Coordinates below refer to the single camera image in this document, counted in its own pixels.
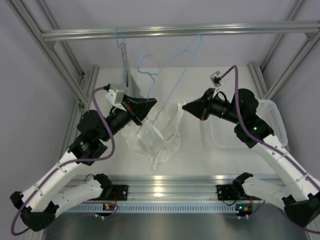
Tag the white tank top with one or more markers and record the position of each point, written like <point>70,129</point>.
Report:
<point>159,136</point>

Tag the aluminium frame left posts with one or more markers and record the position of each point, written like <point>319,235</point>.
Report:
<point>82,86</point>

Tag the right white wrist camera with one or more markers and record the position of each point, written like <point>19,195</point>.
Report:
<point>217,81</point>

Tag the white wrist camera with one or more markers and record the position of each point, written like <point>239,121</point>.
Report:
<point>217,81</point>
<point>115,94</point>

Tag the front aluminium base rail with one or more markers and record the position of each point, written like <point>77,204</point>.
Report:
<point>172,188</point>

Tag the aluminium frame posts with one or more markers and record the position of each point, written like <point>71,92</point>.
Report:
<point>286,52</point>
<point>82,86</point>

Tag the aluminium hanging rail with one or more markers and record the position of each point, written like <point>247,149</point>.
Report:
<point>219,29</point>

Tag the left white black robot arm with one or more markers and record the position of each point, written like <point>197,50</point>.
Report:
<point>39,205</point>

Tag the slotted cable duct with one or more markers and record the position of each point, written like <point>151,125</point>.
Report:
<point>125,208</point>

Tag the aluminium frame right posts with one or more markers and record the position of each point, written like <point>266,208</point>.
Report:
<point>286,52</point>

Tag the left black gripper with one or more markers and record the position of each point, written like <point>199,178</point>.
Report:
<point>130,102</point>

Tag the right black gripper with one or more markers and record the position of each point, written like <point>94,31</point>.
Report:
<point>191,107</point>

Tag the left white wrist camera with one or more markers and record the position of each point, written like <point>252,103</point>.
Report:
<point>115,94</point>

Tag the grey tank top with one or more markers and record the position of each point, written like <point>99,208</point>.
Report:
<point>133,89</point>

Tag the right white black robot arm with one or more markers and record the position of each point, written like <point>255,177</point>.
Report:
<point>300,197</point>

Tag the blue wire hanger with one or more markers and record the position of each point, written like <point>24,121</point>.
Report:
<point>167,77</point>
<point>123,60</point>

